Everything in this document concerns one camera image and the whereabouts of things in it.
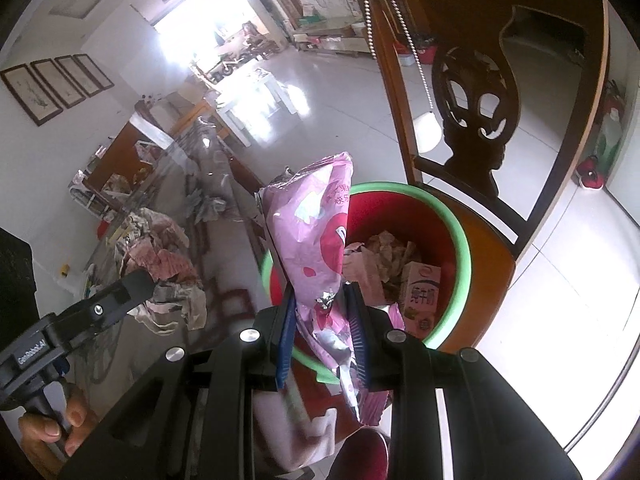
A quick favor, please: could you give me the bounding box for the pink printed foil packet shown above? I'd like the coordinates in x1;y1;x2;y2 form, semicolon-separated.
255;151;386;423

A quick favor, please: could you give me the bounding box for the crumpled beige paper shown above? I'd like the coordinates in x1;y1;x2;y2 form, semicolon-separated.
365;230;417;286

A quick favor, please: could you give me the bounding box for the white bead cord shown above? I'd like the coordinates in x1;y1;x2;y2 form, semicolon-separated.
360;0;443;154

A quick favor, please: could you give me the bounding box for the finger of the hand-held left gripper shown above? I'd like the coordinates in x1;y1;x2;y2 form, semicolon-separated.
55;270;157;345

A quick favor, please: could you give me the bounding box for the dark framed picture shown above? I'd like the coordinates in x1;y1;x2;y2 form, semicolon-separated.
31;59;87;109
75;53;116;90
54;55;103;98
0;67;63;127

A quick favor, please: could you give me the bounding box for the person's left hand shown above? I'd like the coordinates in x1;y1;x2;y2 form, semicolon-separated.
19;384;101;472

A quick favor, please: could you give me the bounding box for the pink cloth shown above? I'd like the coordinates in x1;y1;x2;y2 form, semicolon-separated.
252;387;391;480

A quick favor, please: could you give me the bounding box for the beige television cabinet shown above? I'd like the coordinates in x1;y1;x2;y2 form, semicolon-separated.
295;20;376;58

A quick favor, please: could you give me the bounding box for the white wire rack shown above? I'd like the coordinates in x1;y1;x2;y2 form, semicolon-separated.
69;180;108;218

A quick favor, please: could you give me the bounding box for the pile of crumpled wrappers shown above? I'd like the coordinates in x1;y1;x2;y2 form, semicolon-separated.
112;180;236;336

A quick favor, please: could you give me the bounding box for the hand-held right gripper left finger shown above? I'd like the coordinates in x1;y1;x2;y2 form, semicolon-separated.
57;292;301;480

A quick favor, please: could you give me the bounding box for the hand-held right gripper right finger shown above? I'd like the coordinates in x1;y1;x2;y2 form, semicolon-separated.
345;285;583;480

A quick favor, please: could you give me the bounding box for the red soft object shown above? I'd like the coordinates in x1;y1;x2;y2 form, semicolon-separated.
575;155;608;191

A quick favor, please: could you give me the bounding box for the red bucket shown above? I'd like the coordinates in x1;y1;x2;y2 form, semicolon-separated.
395;35;440;67

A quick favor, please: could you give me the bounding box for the wooden sideboard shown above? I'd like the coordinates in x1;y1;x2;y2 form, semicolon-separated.
82;110;176;201

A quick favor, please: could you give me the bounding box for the pink milk carton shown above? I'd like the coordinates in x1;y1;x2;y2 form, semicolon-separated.
397;262;443;339

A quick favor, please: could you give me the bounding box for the white low table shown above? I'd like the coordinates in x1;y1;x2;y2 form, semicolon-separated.
215;67;301;148

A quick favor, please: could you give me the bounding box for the red basin with green rim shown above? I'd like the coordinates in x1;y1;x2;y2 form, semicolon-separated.
260;181;472;386

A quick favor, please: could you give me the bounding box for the carved wooden chair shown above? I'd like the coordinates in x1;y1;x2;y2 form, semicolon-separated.
345;0;612;361

